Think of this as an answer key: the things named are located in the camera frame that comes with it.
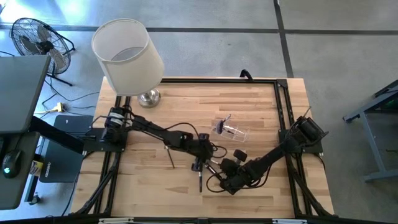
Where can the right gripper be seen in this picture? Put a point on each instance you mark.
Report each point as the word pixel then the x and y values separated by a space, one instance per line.
pixel 240 175

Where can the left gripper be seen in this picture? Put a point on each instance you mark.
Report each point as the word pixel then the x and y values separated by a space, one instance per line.
pixel 203 152

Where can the thin black makeup brush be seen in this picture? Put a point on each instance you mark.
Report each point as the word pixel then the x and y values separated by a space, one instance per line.
pixel 219 176

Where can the large fluffy powder brush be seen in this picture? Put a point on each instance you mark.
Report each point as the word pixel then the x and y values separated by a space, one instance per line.
pixel 219 126

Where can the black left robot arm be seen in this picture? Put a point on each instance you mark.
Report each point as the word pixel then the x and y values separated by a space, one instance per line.
pixel 155 129

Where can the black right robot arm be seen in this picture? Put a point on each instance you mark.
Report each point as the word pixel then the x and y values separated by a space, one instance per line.
pixel 264 160

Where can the clear acrylic organizer container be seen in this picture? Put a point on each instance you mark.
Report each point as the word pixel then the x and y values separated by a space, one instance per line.
pixel 237 133

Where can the silver aluminium bar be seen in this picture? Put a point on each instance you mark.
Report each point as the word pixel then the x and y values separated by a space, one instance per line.
pixel 115 220
pixel 289 221

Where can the black chair back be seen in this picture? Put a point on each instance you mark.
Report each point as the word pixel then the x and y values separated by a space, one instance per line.
pixel 245 72

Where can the table lamp white shade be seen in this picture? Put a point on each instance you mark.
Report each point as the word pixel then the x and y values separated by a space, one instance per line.
pixel 130 74

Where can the black computer case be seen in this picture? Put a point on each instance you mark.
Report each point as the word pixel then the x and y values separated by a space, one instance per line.
pixel 62 165

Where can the black diagonal desk bar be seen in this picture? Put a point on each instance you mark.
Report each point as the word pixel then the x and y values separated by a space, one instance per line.
pixel 56 134

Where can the yellow power plug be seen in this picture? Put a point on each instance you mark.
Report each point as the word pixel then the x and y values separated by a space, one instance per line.
pixel 59 107

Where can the yellow label sticker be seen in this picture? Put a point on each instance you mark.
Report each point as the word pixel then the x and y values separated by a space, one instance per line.
pixel 36 168

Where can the dark desk surface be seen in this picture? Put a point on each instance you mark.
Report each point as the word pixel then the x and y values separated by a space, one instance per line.
pixel 18 193

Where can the black computer mouse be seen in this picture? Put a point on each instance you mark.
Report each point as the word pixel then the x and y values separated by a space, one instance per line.
pixel 12 161

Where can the grey desk top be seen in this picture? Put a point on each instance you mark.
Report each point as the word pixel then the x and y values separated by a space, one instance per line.
pixel 21 90

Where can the black floor fan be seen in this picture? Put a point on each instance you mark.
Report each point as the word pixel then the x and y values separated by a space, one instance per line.
pixel 43 46

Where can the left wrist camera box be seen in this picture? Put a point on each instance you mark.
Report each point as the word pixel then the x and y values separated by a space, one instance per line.
pixel 204 138

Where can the black aluminium table frame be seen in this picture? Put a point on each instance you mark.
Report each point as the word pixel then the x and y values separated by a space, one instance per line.
pixel 217 81

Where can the grey metal table frame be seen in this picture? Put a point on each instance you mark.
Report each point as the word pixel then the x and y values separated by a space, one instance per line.
pixel 371 138

